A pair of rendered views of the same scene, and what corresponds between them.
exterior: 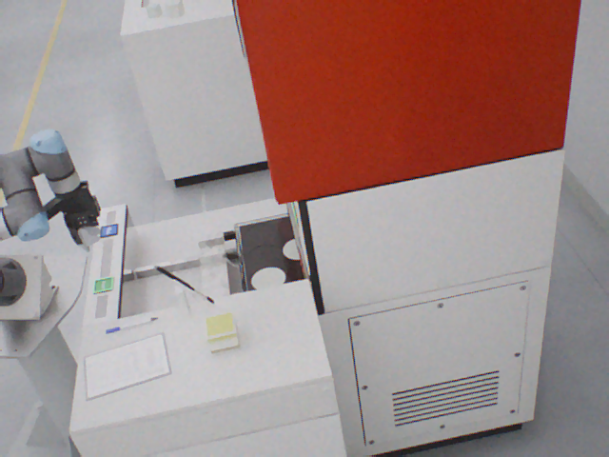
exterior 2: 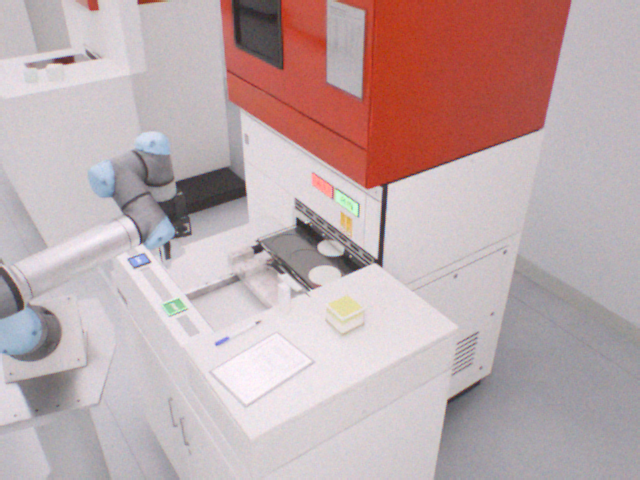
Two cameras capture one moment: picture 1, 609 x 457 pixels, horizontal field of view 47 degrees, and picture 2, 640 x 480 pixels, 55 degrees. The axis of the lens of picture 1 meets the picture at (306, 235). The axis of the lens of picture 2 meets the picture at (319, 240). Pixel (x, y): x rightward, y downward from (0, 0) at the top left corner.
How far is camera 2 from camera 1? 0.98 m
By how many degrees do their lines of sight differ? 26
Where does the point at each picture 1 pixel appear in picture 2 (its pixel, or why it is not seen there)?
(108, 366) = (244, 371)
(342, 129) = (423, 112)
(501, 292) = (492, 258)
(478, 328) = (473, 294)
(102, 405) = (266, 406)
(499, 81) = (520, 71)
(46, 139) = (158, 139)
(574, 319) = not seen: hidden behind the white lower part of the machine
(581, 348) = not seen: hidden behind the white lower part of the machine
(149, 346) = (273, 345)
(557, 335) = not seen: hidden behind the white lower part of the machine
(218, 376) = (361, 353)
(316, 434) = (432, 393)
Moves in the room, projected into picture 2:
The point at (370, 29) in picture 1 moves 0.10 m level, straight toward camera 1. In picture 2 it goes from (457, 21) to (480, 31)
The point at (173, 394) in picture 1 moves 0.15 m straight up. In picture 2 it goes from (332, 378) to (332, 330)
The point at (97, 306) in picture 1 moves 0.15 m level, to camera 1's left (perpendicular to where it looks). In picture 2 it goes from (181, 326) to (124, 347)
